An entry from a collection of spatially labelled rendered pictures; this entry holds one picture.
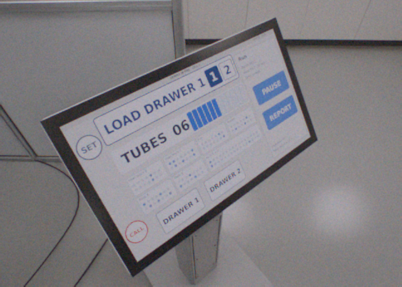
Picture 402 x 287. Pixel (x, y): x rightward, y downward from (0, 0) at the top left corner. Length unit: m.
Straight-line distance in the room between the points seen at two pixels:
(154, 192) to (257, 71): 0.33
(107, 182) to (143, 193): 0.07
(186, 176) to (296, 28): 2.39
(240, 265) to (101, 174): 1.14
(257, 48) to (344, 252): 1.32
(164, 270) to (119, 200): 1.04
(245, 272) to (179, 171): 1.05
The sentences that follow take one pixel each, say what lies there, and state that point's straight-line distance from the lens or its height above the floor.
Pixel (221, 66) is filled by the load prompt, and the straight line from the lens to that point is 0.59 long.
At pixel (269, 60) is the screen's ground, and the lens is 0.66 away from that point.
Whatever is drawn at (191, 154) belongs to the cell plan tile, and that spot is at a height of 1.07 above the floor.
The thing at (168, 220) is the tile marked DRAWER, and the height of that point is 1.00.
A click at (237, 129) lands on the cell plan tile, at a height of 1.06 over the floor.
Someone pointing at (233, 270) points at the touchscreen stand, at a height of 0.04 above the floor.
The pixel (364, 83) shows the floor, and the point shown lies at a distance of 2.74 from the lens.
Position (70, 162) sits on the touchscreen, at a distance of 0.50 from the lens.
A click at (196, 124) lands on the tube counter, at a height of 1.10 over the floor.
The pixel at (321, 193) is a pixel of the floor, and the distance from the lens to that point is 1.86.
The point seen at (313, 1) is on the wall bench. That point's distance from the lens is 2.75.
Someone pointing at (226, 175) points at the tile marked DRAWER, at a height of 1.01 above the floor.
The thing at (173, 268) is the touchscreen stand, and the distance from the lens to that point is 1.53.
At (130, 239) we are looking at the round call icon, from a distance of 0.55.
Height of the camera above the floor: 1.51
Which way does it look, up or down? 49 degrees down
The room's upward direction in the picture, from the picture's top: 1 degrees counter-clockwise
